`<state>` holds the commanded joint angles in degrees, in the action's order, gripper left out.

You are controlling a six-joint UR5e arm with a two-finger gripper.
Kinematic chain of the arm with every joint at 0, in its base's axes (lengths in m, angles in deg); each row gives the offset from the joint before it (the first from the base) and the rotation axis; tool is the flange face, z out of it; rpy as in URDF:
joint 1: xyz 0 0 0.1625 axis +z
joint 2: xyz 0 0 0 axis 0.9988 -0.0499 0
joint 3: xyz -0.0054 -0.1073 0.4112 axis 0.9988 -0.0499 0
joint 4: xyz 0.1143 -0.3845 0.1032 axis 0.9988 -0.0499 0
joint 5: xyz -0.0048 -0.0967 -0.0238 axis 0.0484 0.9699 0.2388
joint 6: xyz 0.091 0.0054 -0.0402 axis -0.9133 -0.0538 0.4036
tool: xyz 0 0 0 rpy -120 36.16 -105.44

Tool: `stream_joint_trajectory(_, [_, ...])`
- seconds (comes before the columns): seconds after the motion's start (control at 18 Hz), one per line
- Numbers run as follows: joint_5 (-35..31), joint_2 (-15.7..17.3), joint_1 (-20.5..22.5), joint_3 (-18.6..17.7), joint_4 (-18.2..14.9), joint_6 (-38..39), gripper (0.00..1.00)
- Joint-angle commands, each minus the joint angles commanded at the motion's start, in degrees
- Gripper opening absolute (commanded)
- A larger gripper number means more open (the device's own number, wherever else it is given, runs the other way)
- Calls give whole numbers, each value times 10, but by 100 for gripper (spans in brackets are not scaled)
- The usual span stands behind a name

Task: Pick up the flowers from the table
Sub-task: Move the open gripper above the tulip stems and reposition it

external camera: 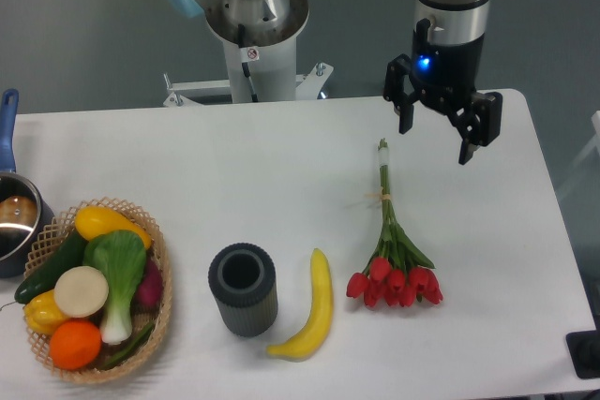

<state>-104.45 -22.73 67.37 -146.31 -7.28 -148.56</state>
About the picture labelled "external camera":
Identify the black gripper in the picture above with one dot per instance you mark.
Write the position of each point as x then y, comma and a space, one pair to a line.
443, 79

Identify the red tulip bouquet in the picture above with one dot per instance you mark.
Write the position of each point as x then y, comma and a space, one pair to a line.
397, 272

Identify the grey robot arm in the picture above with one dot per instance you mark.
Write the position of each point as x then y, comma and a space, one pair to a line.
259, 42

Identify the dark grey ribbed vase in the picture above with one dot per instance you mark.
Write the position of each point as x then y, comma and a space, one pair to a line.
242, 278

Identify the yellow banana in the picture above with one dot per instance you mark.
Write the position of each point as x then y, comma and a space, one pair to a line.
310, 338

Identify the black device at edge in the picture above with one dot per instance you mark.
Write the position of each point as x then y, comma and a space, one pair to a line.
584, 352

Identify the purple sweet potato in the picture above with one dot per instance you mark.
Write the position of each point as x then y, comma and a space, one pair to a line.
149, 292

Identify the green bok choy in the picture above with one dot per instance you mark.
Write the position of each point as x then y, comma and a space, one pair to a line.
120, 256

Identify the yellow squash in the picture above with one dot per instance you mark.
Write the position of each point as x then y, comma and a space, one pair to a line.
94, 221

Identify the green chili pepper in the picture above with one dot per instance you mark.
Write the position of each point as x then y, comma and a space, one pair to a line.
130, 348

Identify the green cucumber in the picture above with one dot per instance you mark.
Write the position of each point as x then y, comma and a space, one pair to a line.
68, 255

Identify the woven wicker basket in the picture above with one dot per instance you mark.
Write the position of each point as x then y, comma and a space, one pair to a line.
48, 241

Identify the beige round disc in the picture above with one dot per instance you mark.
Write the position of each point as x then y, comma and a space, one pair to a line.
81, 291

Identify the orange fruit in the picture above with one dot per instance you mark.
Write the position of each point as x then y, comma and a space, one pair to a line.
75, 344

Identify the yellow bell pepper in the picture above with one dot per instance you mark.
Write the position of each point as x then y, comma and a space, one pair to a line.
42, 314

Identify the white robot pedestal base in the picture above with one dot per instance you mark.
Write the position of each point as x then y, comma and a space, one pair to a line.
255, 74

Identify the blue handled saucepan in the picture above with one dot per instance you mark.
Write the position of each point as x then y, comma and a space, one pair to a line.
24, 213

